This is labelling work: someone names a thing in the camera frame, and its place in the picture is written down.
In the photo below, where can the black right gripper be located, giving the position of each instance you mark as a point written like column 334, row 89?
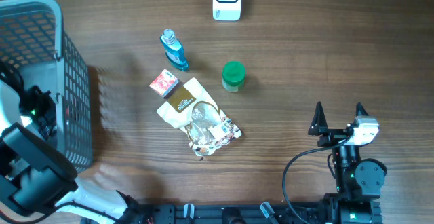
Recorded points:
column 319, row 126

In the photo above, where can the green lid jar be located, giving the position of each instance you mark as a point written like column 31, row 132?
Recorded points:
column 233, row 76

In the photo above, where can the beige nut snack pouch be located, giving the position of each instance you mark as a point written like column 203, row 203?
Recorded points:
column 192, row 110

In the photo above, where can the blue mouthwash bottle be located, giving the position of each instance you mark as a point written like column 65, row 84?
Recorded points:
column 174, row 50

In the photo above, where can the red tissue pack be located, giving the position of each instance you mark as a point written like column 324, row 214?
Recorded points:
column 164, row 83

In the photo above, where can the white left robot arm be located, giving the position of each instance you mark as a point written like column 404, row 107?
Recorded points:
column 37, row 178

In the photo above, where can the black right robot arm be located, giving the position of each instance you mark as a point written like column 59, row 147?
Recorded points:
column 358, row 181

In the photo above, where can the white barcode scanner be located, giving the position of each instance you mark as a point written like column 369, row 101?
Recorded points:
column 226, row 0

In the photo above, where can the dark grey plastic basket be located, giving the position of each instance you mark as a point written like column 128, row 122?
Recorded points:
column 37, row 51

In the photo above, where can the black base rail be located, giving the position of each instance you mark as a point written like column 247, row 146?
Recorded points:
column 219, row 214

